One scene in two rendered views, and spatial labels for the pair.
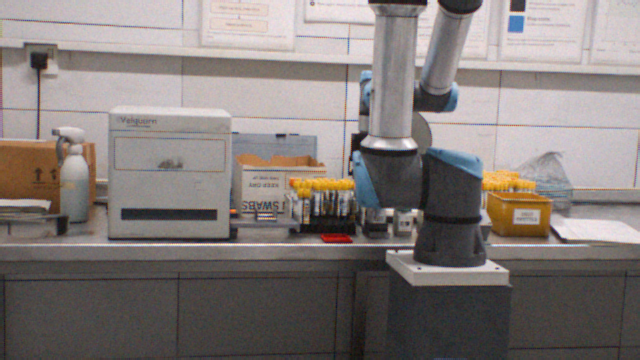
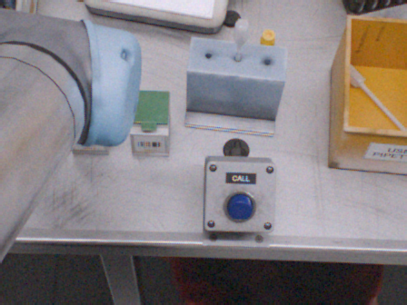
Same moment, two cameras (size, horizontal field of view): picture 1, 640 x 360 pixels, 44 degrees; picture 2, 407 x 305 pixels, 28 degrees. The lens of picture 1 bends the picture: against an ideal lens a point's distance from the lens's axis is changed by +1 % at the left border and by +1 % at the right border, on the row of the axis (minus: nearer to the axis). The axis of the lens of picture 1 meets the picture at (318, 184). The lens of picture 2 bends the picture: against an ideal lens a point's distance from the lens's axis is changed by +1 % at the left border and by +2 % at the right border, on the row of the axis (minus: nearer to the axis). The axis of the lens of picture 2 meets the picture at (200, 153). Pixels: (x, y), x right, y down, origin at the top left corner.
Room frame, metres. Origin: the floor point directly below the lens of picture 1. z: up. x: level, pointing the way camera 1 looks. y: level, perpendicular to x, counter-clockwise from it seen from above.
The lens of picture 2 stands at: (1.63, -0.40, 1.68)
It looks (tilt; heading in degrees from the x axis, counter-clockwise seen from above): 66 degrees down; 9
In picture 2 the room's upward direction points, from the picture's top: 4 degrees clockwise
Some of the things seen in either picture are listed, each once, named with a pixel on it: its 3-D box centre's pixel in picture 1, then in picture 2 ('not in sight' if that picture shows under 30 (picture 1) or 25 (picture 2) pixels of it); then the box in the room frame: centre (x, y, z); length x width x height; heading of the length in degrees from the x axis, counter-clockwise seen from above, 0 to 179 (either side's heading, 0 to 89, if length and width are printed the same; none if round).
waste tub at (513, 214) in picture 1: (517, 214); (400, 99); (2.07, -0.54, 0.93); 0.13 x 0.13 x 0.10; 7
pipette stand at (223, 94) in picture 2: not in sight; (234, 83); (2.06, -0.37, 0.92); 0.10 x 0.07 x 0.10; 95
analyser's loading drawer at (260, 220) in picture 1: (256, 218); not in sight; (1.88, 0.15, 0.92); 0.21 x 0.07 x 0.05; 101
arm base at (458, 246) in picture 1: (450, 236); not in sight; (1.59, -0.28, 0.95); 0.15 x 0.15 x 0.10
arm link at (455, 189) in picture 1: (450, 180); not in sight; (1.60, -0.27, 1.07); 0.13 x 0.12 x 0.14; 92
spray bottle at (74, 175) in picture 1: (71, 174); not in sight; (1.98, 0.63, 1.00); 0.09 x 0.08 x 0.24; 11
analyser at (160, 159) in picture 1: (176, 170); not in sight; (1.93, 0.35, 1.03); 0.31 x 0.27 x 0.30; 101
